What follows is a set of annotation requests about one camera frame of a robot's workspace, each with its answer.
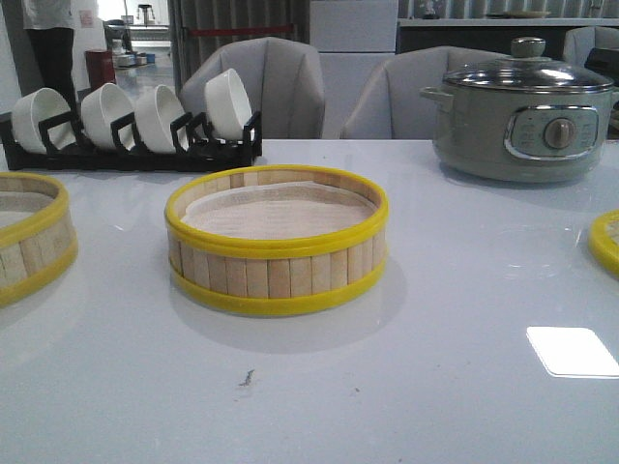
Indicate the woven bamboo steamer lid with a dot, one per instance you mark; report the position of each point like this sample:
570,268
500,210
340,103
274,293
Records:
603,241

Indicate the grey chair left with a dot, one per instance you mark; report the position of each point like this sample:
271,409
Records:
283,80

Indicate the grey chair far right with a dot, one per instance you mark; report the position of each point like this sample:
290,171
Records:
579,42

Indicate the white bowl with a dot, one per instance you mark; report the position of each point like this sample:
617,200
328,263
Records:
227,105
154,113
99,109
29,111

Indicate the grey chair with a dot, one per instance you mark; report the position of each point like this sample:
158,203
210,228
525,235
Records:
390,105
579,42
283,80

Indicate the green electric cooking pot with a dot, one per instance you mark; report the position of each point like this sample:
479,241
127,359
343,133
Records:
518,136

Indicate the person in background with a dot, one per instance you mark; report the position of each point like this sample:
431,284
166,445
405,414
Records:
49,26

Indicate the bamboo steamer basket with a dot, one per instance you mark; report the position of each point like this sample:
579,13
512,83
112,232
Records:
277,277
38,240

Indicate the black dish rack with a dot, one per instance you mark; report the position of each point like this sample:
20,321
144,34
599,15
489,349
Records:
195,148

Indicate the white bowl far left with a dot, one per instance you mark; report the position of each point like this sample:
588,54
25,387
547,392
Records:
29,111

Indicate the white cabinet background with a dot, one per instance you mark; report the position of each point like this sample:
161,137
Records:
351,37

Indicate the red bin background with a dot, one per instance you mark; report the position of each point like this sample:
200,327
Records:
99,67

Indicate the white bowl right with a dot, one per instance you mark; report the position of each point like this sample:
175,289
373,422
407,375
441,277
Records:
227,105

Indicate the white paper steamer liner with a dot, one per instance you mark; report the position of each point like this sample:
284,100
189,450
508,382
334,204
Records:
279,211

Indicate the glass pot lid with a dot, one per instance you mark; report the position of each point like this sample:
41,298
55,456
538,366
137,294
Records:
528,70

